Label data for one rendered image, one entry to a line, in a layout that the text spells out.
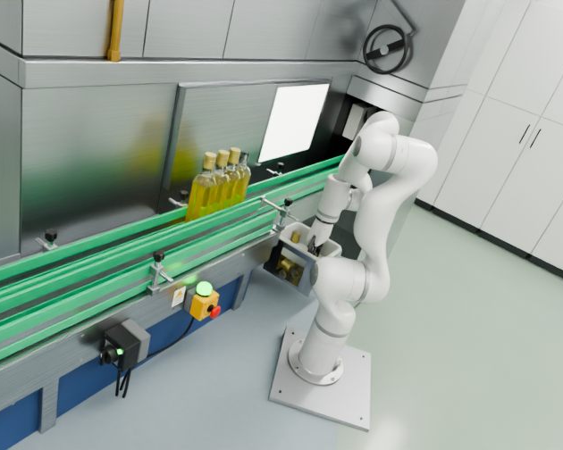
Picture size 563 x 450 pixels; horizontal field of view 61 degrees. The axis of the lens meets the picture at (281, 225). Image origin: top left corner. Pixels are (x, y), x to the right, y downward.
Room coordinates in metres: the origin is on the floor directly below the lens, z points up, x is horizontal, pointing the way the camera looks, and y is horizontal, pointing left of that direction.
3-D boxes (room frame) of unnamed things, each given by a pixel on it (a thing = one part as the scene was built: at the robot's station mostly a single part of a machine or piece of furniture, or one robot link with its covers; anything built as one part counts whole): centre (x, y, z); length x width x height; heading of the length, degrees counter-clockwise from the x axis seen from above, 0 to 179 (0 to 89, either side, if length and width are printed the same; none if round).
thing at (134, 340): (0.87, 0.28, 0.96); 0.08 x 0.08 x 0.08; 63
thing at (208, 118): (1.77, 0.19, 1.32); 0.90 x 0.03 x 0.34; 153
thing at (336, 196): (1.55, -0.15, 1.24); 0.09 x 0.08 x 0.13; 104
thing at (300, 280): (1.60, -0.09, 0.92); 0.27 x 0.17 x 0.15; 63
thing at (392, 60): (2.33, -0.21, 1.66); 0.21 x 0.05 x 0.21; 63
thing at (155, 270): (0.97, 0.25, 1.11); 0.07 x 0.04 x 0.13; 63
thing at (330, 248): (1.59, -0.12, 0.97); 0.22 x 0.17 x 0.09; 63
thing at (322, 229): (1.55, -0.15, 1.09); 0.10 x 0.07 x 0.11; 154
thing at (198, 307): (1.12, 0.16, 0.96); 0.07 x 0.07 x 0.07; 63
